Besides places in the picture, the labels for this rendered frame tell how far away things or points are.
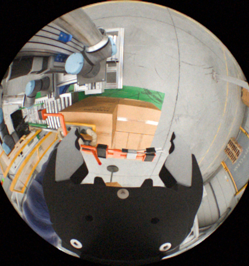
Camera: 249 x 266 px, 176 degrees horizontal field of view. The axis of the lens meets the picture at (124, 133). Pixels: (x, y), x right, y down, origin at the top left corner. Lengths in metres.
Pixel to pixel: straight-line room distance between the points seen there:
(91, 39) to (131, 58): 1.39
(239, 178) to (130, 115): 9.42
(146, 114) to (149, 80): 0.75
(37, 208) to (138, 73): 1.90
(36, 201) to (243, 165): 9.38
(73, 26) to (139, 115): 1.13
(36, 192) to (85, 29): 0.64
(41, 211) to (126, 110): 1.23
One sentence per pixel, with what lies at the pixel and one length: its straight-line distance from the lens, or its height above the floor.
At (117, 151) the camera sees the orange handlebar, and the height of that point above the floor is 1.19.
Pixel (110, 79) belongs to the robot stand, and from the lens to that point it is 1.44.
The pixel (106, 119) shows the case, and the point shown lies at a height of 0.94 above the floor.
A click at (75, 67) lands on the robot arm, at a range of 0.44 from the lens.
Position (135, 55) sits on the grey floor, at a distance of 1.74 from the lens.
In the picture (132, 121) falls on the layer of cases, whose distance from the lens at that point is 1.19.
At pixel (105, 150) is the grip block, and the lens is 0.61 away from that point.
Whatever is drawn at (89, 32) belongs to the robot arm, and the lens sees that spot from 0.35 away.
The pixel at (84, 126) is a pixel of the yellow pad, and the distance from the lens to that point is 0.70.
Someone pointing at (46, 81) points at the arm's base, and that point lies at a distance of 0.88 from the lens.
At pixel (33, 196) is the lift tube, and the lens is 0.49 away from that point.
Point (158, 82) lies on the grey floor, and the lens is 1.73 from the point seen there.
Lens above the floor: 1.62
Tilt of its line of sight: 58 degrees down
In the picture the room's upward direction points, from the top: 177 degrees counter-clockwise
